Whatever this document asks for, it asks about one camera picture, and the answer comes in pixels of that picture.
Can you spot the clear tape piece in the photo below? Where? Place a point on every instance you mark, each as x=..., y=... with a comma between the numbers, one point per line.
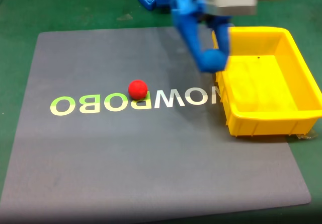
x=307, y=134

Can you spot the silver camera box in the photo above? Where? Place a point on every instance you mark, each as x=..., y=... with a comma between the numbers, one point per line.
x=231, y=2

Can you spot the yellow plastic bin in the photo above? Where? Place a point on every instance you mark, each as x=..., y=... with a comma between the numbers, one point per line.
x=264, y=88

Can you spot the grey mat with printed letters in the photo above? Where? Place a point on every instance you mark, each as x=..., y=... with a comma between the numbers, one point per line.
x=100, y=158

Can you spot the red ball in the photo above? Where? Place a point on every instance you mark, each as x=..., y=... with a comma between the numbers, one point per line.
x=137, y=89

